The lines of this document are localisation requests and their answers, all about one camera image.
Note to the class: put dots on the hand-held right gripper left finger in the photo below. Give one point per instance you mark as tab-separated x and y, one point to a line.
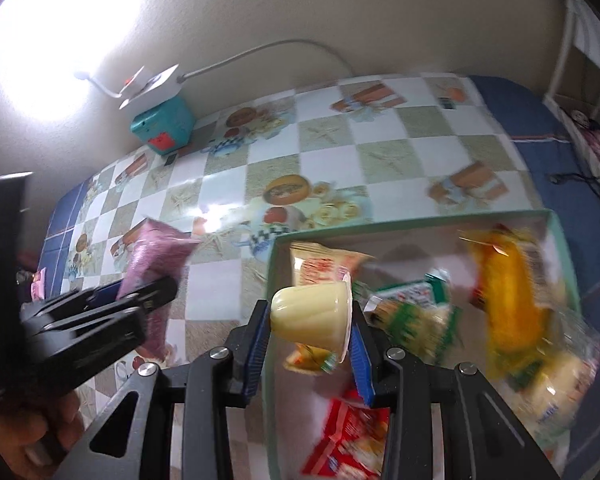
257	355

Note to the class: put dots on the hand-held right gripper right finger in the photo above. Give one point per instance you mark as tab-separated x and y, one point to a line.
362	365

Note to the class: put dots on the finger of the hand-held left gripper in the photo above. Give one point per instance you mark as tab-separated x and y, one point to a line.
152	294
100	292

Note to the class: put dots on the pink snack packet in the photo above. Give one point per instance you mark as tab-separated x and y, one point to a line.
150	255

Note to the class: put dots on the yellow pudding cup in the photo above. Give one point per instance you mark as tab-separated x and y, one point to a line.
310	315

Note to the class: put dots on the red popcorn packet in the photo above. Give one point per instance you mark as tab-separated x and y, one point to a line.
350	435

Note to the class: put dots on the green white biscuit packet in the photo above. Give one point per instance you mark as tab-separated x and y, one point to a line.
415	315

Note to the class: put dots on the orange yellow snack packet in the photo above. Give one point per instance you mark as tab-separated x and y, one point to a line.
325	262

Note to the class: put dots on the shallow teal cardboard box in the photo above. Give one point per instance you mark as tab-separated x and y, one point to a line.
410	260

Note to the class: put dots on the yellow jelly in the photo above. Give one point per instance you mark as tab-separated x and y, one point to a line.
510	300

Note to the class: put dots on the round bun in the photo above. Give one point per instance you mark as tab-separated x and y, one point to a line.
560	395

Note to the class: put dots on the person's left hand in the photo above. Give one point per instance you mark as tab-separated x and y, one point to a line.
25	435

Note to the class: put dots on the small pink candy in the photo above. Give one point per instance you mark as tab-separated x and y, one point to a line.
40	284

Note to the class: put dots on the teal toy box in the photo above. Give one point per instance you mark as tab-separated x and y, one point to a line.
165	125

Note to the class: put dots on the white power strip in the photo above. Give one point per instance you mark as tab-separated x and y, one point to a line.
152	87

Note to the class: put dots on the white gooseneck lamp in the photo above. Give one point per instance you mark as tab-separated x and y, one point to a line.
97	85

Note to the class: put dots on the pink patterned pouch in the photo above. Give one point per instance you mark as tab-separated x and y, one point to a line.
590	140

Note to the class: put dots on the white chair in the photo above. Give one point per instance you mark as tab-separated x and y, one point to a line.
575	60

